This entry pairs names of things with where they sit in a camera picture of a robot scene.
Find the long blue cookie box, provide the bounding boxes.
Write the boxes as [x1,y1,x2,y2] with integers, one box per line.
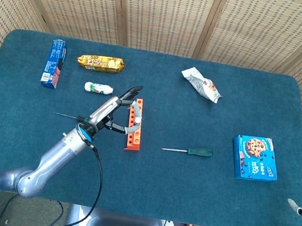
[38,37,69,91]

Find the large green-black screwdriver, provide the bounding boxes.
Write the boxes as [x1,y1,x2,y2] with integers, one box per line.
[161,141,214,160]

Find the small white bottle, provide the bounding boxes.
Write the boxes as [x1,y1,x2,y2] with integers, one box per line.
[83,81,115,97]

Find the woven wicker folding screen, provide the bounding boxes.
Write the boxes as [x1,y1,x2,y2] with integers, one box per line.
[0,0,302,150]

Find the blue floor cable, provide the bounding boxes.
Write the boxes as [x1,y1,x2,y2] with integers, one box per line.
[0,194,10,225]

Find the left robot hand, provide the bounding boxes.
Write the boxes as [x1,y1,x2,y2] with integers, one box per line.
[85,78,148,144]

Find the orange tool holder rack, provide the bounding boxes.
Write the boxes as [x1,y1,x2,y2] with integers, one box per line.
[120,96,149,153]

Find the gold biscuit packet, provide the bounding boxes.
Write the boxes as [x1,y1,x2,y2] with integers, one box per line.
[75,51,126,76]

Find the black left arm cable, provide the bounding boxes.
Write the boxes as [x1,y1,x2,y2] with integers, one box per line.
[9,132,110,226]

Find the blue chocolate chip cookie box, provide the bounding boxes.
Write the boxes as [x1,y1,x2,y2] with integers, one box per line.
[227,132,284,186]

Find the crumpled white snack bag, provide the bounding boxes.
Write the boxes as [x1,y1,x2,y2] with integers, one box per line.
[177,65,227,105]

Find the small green-handled screwdriver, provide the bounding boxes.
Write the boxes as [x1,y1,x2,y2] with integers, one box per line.
[53,111,90,124]

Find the blue felt table cover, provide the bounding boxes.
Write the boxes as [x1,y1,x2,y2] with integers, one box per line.
[0,25,302,226]

